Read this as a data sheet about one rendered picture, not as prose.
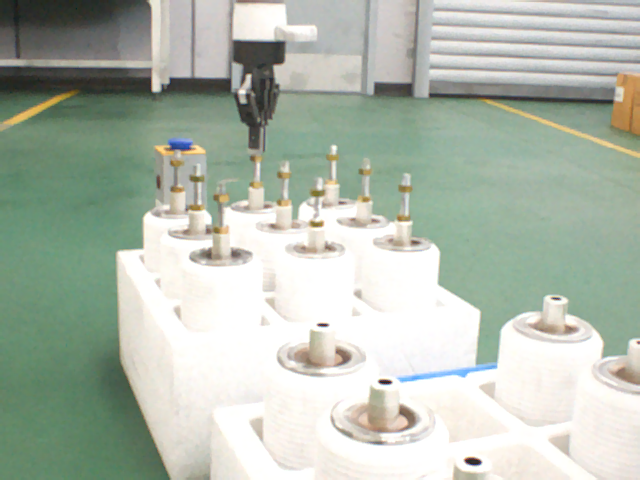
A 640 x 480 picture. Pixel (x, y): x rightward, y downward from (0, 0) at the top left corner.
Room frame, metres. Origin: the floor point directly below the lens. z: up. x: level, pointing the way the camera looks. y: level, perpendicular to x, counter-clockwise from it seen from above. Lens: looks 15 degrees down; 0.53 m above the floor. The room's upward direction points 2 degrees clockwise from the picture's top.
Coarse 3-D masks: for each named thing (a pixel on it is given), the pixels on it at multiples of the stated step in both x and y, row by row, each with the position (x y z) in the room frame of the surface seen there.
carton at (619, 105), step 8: (616, 72) 4.72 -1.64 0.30; (624, 72) 4.70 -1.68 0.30; (624, 80) 4.60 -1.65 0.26; (632, 80) 4.50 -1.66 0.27; (616, 88) 4.69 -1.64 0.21; (624, 88) 4.59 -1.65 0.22; (632, 88) 4.49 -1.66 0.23; (616, 96) 4.68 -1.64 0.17; (624, 96) 4.58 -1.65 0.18; (632, 96) 4.48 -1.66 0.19; (616, 104) 4.67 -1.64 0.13; (624, 104) 4.57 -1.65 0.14; (632, 104) 4.48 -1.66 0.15; (616, 112) 4.66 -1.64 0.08; (624, 112) 4.56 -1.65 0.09; (632, 112) 4.48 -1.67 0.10; (616, 120) 4.64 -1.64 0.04; (624, 120) 4.54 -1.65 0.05; (624, 128) 4.53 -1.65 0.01
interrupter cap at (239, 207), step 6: (234, 204) 1.22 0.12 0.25; (240, 204) 1.22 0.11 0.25; (246, 204) 1.23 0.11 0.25; (264, 204) 1.23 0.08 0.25; (270, 204) 1.23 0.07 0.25; (234, 210) 1.19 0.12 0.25; (240, 210) 1.18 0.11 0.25; (246, 210) 1.18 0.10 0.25; (252, 210) 1.18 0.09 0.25; (258, 210) 1.18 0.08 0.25; (264, 210) 1.18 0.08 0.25; (270, 210) 1.19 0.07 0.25
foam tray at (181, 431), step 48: (144, 288) 1.04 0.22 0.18; (144, 336) 1.00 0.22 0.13; (192, 336) 0.88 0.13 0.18; (240, 336) 0.88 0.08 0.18; (288, 336) 0.90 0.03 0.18; (336, 336) 0.92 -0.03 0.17; (384, 336) 0.94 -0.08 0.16; (432, 336) 0.97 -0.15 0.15; (144, 384) 1.01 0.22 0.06; (192, 384) 0.86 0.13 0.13; (240, 384) 0.88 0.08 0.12; (192, 432) 0.86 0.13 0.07
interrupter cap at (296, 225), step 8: (256, 224) 1.10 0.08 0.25; (264, 224) 1.10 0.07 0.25; (272, 224) 1.11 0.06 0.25; (296, 224) 1.11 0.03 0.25; (304, 224) 1.11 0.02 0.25; (264, 232) 1.07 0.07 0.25; (272, 232) 1.07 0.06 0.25; (280, 232) 1.06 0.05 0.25; (288, 232) 1.07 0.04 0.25; (296, 232) 1.07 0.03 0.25; (304, 232) 1.08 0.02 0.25
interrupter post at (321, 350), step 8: (312, 328) 0.65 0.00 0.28; (320, 328) 0.65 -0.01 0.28; (328, 328) 0.65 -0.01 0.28; (336, 328) 0.66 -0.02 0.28; (312, 336) 0.65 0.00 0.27; (320, 336) 0.65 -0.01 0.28; (328, 336) 0.65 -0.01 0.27; (312, 344) 0.65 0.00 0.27; (320, 344) 0.65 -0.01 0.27; (328, 344) 0.65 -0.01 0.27; (312, 352) 0.65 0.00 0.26; (320, 352) 0.65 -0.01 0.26; (328, 352) 0.65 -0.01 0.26; (312, 360) 0.65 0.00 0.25; (320, 360) 0.65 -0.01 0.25; (328, 360) 0.65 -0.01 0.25
